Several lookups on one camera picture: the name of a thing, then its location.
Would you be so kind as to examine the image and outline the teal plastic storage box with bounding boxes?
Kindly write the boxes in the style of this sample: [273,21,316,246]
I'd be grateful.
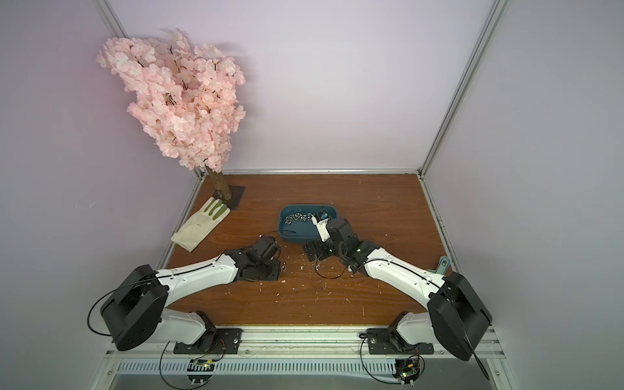
[278,204,337,243]

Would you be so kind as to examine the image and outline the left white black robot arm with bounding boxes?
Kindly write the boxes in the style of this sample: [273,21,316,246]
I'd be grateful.
[100,236,281,354]

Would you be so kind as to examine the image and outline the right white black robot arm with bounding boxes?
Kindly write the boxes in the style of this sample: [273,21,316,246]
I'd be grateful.
[304,217,492,361]

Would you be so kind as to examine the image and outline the white green work glove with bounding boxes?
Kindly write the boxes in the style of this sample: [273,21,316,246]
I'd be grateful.
[171,197,231,252]

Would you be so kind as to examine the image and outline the teal plastic dustpan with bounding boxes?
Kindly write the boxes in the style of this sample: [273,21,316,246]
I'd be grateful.
[435,256,452,276]

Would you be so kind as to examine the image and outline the left small circuit board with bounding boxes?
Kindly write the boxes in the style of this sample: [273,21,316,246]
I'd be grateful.
[186,358,216,388]

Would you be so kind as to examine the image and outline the small circuit board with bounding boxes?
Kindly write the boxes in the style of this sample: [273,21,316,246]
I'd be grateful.
[393,356,424,386]
[186,358,216,388]

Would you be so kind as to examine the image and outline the right small circuit board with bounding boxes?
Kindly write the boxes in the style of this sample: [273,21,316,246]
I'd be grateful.
[393,356,424,386]

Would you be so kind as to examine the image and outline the pink artificial blossom tree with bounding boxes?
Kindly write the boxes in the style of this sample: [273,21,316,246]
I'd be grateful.
[96,29,246,201]

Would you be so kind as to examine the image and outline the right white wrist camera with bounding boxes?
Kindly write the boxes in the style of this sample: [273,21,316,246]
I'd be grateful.
[311,211,330,242]

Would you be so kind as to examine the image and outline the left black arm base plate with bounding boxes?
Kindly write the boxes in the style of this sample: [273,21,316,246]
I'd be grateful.
[173,328,243,355]

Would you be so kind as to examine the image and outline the aluminium front rail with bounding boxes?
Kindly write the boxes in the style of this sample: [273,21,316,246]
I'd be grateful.
[104,325,505,361]

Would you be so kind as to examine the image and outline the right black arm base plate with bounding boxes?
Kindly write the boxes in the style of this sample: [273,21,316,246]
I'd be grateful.
[360,328,435,355]

